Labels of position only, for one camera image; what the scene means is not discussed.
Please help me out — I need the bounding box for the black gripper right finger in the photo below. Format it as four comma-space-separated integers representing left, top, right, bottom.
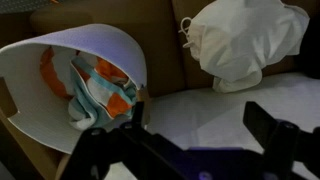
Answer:
242, 100, 320, 180

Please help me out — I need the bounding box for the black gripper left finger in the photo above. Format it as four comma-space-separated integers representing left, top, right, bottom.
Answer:
59, 100, 188, 180

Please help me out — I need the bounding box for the white cloth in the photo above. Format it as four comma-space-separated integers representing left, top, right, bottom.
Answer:
178, 0, 311, 94

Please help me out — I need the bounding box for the orange teal striped cloth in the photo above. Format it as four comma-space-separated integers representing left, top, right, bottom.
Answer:
39, 46, 138, 131

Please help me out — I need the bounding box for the white laundry basket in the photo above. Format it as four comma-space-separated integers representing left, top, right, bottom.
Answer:
0, 23, 148, 155

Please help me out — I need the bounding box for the white bed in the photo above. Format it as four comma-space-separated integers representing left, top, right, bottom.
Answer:
103, 71, 320, 180

